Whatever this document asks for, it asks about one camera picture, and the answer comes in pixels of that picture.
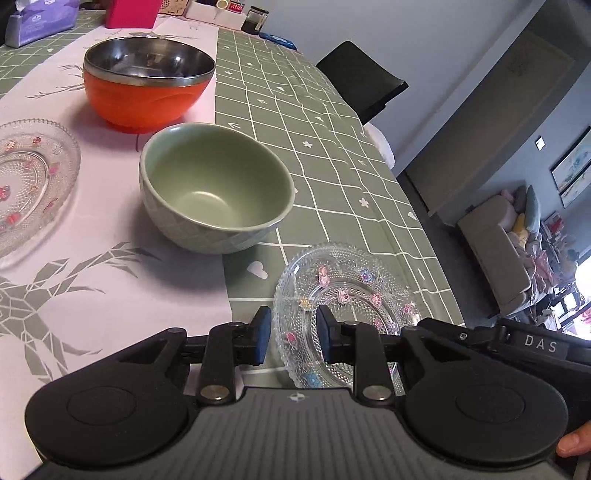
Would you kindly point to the framed wall picture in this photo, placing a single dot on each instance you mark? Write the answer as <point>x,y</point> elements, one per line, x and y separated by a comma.
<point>575,168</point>

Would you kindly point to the beige sofa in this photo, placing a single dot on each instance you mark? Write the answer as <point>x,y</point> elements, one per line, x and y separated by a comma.
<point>494,249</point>

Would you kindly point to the pink box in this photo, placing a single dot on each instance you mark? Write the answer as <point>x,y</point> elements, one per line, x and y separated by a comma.
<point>131,14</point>

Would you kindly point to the wall light switch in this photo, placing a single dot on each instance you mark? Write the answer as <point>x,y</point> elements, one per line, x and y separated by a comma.
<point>540,143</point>

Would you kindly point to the orange bowl with steel lining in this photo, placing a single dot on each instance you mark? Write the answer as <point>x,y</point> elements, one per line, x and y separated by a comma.
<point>138,101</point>

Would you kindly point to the white chair cushion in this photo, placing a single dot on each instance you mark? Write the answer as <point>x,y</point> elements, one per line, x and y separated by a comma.
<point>382,143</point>

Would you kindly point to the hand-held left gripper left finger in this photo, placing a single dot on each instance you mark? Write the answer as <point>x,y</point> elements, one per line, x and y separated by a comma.
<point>261,336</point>

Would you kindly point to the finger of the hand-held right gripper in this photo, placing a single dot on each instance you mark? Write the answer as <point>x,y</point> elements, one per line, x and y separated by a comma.
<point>475,336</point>

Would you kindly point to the dark glass jar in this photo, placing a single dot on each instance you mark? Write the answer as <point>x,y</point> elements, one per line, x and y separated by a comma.
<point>254,21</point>

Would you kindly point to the white storage boxes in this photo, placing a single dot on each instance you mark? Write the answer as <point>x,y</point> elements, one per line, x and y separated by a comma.
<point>207,13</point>

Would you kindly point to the cluttered shelf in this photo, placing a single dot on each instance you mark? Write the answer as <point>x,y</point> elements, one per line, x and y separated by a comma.
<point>565,267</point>

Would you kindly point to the blue packet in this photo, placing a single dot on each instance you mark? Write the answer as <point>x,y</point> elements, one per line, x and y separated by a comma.
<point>279,40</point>

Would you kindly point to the black chair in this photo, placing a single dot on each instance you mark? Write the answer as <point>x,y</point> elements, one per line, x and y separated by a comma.
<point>360,78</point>

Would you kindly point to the green ceramic bowl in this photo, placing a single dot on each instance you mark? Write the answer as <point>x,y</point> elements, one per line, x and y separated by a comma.
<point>212,194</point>

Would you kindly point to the white deer print table runner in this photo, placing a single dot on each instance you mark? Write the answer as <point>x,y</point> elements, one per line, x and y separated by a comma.
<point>92,286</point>

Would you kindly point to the green checked tablecloth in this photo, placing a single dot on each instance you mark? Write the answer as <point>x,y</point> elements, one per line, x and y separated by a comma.
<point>323,115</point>

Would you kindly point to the purple tissue box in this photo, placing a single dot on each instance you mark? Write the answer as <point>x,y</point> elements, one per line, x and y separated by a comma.
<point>41,21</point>

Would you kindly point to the grey door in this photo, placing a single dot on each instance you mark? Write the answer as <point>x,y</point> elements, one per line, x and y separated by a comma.
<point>508,129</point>

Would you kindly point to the sofa pillows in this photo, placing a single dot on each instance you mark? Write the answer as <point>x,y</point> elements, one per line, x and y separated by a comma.
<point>521,217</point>

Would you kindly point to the wooden box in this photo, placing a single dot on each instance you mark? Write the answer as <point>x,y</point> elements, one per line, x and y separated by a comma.
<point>173,7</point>

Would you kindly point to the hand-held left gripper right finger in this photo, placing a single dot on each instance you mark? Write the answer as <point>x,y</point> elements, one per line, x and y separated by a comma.
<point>322,338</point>

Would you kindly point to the clear glass plate with flowers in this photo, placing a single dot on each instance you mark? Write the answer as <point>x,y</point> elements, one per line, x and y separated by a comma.
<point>27,184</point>
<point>351,277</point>

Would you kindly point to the person's right hand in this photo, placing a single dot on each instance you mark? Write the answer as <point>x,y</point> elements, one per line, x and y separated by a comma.
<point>575,442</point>

